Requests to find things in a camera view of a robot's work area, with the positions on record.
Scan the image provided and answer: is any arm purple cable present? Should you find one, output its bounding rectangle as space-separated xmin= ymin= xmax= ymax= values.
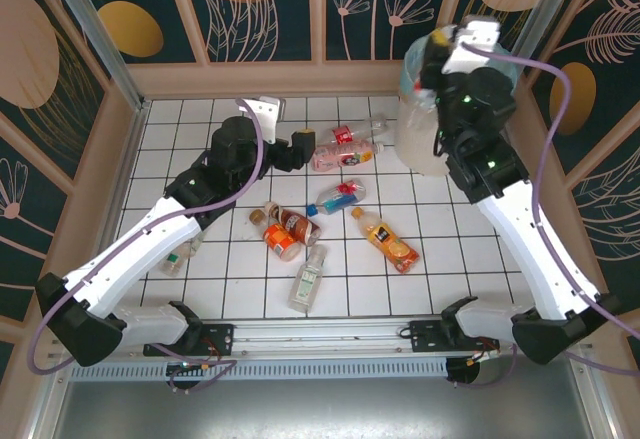
xmin=27 ymin=97 xmax=266 ymax=395
xmin=447 ymin=43 xmax=640 ymax=390

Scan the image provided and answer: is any pink label drink bottle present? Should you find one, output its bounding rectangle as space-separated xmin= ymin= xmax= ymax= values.
xmin=312 ymin=139 xmax=386 ymax=173

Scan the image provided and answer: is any aluminium mounting rail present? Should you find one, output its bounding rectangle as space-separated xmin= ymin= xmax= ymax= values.
xmin=47 ymin=312 xmax=596 ymax=360

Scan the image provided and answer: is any crushed blue label bottle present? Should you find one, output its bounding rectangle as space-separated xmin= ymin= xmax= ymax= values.
xmin=305 ymin=177 xmax=369 ymax=216

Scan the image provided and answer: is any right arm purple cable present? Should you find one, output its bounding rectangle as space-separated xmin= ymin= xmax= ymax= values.
xmin=447 ymin=43 xmax=640 ymax=390

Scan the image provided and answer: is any aluminium frame post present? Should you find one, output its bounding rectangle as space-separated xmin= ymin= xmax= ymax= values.
xmin=39 ymin=0 xmax=151 ymax=113
xmin=517 ymin=0 xmax=599 ymax=78

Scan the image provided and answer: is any red and black wire bundle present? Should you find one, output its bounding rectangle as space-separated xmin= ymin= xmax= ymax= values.
xmin=198 ymin=337 xmax=225 ymax=361
xmin=467 ymin=341 xmax=502 ymax=364

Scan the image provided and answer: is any orange label bottle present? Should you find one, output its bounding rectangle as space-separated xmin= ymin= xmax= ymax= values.
xmin=249 ymin=208 xmax=304 ymax=264

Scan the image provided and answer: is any brown label bottle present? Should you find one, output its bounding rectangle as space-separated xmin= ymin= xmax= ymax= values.
xmin=263 ymin=201 xmax=323 ymax=246

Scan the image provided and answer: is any white plastic waste bin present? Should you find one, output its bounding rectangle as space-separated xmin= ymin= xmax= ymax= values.
xmin=397 ymin=91 xmax=454 ymax=179

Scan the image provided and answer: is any aluminium side rail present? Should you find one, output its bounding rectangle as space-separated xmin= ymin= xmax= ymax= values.
xmin=79 ymin=98 xmax=151 ymax=323

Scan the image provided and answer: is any orange juice bottle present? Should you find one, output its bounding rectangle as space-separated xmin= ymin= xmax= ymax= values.
xmin=350 ymin=206 xmax=421 ymax=275

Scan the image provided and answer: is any slotted grey cable duct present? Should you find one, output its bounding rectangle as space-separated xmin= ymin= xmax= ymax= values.
xmin=67 ymin=358 xmax=450 ymax=383

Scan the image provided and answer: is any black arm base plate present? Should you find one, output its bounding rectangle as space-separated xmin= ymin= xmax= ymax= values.
xmin=408 ymin=316 xmax=501 ymax=354
xmin=143 ymin=322 xmax=236 ymax=359

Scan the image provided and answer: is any clear bottle with green label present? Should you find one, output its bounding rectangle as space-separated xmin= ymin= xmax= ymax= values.
xmin=287 ymin=244 xmax=329 ymax=315

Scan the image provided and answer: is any small clear bottle green cap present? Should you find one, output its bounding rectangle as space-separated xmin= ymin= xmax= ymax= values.
xmin=158 ymin=231 xmax=205 ymax=279

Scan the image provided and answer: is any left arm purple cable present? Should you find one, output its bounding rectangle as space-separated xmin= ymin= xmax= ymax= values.
xmin=27 ymin=97 xmax=266 ymax=395

